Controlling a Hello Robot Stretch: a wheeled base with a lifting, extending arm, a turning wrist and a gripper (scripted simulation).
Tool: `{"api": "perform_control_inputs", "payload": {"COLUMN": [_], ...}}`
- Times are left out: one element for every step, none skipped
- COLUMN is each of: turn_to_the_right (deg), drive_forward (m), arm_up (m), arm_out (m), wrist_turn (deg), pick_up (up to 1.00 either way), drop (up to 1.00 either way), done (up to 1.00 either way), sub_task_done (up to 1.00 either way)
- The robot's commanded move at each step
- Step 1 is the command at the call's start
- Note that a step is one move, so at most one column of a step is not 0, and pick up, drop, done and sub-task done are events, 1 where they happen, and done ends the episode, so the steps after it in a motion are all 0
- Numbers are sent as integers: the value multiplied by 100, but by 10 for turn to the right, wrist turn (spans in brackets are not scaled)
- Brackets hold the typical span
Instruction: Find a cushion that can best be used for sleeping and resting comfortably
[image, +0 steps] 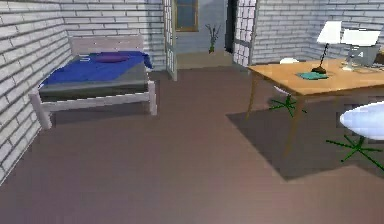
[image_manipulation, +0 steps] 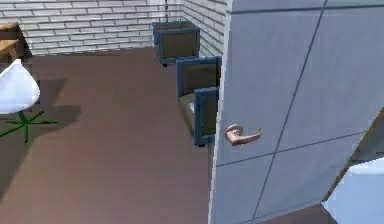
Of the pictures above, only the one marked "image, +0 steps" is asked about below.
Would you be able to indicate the white shade desk lamp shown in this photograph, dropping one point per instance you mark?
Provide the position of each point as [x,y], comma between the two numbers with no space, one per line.
[328,35]

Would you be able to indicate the thin house plant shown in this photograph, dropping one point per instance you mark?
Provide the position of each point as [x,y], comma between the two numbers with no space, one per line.
[212,38]

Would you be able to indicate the white chair green base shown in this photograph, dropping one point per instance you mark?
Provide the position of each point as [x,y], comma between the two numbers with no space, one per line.
[287,100]
[365,120]

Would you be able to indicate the white glazed room door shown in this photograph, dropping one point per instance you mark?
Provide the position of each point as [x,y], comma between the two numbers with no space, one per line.
[170,36]
[245,31]

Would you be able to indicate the wooden table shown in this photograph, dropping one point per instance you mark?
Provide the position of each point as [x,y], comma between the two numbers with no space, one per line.
[336,81]

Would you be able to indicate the grey laptop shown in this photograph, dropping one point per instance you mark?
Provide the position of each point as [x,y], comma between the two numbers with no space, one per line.
[361,50]

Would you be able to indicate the purple pillow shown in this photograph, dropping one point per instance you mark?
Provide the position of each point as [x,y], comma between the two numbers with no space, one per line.
[112,58]

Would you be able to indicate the blue blanket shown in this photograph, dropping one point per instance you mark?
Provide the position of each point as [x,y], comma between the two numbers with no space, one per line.
[83,70]

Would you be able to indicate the wooden framed window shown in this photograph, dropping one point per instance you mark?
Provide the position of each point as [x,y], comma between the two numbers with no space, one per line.
[186,15]

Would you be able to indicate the small white object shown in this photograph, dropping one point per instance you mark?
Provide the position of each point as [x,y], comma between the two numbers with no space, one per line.
[84,59]

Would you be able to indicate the white framed bed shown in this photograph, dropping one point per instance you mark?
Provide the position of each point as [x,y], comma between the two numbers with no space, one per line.
[96,87]

